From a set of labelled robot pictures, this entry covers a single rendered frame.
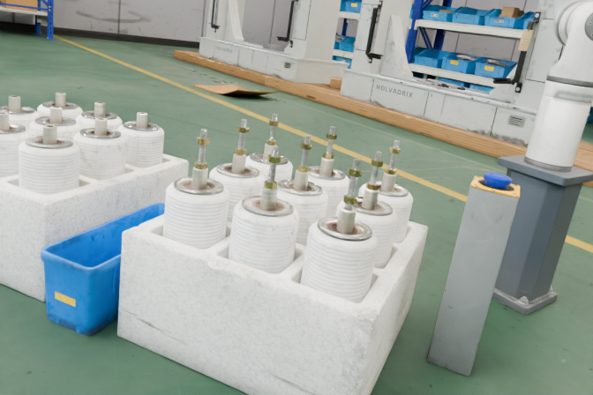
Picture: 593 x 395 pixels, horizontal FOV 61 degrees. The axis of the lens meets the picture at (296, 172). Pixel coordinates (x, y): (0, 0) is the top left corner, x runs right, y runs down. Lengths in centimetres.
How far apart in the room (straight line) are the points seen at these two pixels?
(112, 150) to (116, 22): 616
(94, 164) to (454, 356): 72
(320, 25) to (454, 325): 346
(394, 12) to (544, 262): 269
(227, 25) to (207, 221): 456
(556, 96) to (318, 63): 318
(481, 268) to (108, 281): 58
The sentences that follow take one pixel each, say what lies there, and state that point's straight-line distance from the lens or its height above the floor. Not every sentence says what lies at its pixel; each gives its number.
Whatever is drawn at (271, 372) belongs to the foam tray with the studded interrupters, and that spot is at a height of 5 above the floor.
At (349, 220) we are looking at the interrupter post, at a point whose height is 27.
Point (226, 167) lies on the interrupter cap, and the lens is 89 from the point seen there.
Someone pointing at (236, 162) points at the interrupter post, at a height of 27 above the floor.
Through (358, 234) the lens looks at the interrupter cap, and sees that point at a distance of 68.
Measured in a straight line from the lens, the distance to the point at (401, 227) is 90.
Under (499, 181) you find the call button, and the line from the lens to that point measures 82.
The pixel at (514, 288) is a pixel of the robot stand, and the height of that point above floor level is 4.
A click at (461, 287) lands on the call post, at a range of 86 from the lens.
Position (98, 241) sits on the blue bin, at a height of 9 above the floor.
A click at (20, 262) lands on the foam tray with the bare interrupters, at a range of 99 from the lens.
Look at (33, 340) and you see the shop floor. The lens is 89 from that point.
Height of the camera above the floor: 51
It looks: 16 degrees down
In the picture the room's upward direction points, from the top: 8 degrees clockwise
